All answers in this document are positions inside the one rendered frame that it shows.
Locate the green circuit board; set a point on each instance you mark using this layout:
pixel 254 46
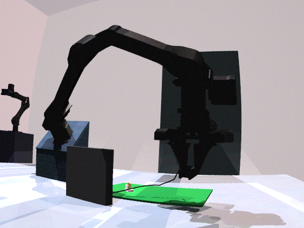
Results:
pixel 162 195

